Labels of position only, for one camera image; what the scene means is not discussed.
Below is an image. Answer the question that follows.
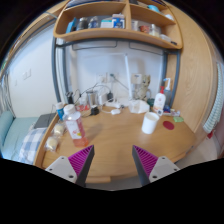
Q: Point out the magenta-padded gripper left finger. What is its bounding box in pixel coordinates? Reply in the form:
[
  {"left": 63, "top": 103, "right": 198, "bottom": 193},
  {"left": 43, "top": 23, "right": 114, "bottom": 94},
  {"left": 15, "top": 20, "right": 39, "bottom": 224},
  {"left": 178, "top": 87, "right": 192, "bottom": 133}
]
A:
[{"left": 44, "top": 144, "right": 96, "bottom": 188}]

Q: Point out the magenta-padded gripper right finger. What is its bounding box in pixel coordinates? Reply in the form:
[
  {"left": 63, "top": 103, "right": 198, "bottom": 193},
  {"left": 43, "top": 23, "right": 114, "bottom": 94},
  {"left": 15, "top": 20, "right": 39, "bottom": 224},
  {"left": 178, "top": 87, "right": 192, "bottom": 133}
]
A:
[{"left": 131, "top": 144, "right": 181, "bottom": 187}]

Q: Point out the clear pink-labelled drink bottle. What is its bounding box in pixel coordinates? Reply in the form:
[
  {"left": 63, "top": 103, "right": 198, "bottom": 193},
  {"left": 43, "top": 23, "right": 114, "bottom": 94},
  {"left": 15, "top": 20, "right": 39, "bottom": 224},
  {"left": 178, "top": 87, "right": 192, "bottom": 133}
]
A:
[{"left": 62, "top": 104, "right": 90, "bottom": 148}]

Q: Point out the clear wrapped snack packet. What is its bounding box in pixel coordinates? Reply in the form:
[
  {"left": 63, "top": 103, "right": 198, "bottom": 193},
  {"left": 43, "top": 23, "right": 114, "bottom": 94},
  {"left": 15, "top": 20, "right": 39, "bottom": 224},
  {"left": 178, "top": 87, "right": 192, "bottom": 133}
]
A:
[
  {"left": 44, "top": 135, "right": 61, "bottom": 153},
  {"left": 51, "top": 122, "right": 67, "bottom": 137}
]

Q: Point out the blue white checkered blanket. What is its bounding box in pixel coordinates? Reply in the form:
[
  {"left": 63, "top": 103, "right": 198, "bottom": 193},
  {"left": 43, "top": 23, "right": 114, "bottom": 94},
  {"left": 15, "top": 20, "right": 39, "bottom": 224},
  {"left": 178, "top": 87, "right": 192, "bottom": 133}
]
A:
[{"left": 18, "top": 127, "right": 48, "bottom": 165}]

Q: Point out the flat round red coaster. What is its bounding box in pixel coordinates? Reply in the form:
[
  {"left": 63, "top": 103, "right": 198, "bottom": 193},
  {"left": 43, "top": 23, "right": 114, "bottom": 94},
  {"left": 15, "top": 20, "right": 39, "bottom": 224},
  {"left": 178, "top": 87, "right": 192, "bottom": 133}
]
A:
[{"left": 162, "top": 120, "right": 176, "bottom": 131}]

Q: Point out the white cup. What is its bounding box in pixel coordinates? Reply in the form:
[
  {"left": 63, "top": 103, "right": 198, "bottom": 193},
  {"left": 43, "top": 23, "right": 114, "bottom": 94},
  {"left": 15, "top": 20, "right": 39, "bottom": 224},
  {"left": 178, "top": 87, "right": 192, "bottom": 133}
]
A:
[{"left": 141, "top": 111, "right": 161, "bottom": 135}]

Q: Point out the grey laptop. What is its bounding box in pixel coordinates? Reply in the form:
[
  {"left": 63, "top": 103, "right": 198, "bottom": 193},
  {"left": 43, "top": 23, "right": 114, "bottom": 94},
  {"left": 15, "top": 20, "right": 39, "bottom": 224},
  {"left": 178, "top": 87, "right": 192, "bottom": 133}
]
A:
[{"left": 33, "top": 112, "right": 57, "bottom": 130}]

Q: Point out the green wipes pack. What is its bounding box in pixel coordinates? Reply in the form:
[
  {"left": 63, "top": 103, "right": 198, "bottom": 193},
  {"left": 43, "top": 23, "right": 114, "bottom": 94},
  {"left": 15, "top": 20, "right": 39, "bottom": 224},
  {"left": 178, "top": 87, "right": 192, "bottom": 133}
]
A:
[{"left": 172, "top": 115, "right": 185, "bottom": 123}]

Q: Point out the small white printed packet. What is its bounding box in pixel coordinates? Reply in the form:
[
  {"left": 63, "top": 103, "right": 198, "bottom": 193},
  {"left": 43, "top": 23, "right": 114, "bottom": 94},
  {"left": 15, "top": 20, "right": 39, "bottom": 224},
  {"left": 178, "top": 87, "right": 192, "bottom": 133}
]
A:
[{"left": 165, "top": 105, "right": 181, "bottom": 117}]

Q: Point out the black charger block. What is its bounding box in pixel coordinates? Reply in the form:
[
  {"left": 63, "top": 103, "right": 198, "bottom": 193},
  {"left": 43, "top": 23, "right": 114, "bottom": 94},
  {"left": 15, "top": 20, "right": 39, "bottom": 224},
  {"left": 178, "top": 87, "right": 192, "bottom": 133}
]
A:
[{"left": 89, "top": 105, "right": 100, "bottom": 117}]

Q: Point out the white red-pump lotion bottle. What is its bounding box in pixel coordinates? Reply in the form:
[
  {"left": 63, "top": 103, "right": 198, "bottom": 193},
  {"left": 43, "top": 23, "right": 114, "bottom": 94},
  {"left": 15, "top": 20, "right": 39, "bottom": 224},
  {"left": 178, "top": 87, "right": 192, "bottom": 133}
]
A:
[{"left": 152, "top": 85, "right": 167, "bottom": 116}]

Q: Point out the teal pillow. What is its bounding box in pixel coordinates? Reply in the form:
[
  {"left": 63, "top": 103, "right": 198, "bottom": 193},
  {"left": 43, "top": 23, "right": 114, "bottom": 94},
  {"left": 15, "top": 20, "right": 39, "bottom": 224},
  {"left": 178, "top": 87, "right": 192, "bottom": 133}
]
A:
[{"left": 0, "top": 110, "right": 15, "bottom": 148}]

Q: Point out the clear blue spray bottle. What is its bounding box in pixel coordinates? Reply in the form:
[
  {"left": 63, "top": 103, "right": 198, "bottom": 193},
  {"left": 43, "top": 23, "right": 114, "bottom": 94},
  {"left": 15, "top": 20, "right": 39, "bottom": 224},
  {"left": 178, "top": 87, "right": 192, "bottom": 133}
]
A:
[{"left": 162, "top": 77, "right": 174, "bottom": 108}]

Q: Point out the metal cup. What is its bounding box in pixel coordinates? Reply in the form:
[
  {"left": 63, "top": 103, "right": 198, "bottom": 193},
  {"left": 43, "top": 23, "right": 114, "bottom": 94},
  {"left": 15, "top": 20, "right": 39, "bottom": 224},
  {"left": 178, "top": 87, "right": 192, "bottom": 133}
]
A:
[{"left": 86, "top": 89, "right": 99, "bottom": 108}]

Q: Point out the tree creature figurine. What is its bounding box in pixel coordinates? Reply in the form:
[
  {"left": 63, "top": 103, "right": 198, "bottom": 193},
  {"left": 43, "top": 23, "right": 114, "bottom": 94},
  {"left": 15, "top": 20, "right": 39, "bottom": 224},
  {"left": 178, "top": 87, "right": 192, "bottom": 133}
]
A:
[{"left": 134, "top": 74, "right": 152, "bottom": 102}]

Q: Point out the blue white striped towel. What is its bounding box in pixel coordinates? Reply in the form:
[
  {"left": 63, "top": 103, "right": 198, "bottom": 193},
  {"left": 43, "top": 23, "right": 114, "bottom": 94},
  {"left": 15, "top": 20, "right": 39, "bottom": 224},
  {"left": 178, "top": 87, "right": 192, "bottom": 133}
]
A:
[{"left": 202, "top": 61, "right": 224, "bottom": 134}]

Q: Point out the thin white desk lamp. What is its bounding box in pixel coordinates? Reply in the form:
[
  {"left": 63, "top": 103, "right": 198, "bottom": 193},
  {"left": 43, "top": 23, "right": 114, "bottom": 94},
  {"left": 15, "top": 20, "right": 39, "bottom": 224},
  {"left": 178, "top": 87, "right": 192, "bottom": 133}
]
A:
[{"left": 96, "top": 51, "right": 134, "bottom": 101}]

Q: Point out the wooden shelf unit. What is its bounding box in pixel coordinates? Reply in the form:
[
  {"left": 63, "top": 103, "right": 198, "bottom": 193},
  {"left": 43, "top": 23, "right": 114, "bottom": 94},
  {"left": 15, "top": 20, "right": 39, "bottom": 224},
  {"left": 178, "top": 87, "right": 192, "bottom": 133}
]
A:
[{"left": 53, "top": 0, "right": 184, "bottom": 50}]

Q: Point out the square wall plate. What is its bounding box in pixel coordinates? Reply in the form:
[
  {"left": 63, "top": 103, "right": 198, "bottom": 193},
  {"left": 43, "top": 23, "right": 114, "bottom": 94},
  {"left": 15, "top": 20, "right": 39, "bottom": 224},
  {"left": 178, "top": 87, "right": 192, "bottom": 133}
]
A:
[{"left": 130, "top": 73, "right": 144, "bottom": 84}]

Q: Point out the white wall socket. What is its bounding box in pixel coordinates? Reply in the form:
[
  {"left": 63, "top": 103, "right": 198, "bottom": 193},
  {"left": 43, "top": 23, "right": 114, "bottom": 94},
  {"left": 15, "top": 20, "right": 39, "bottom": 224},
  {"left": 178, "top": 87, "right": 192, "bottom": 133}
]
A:
[{"left": 108, "top": 72, "right": 119, "bottom": 84}]

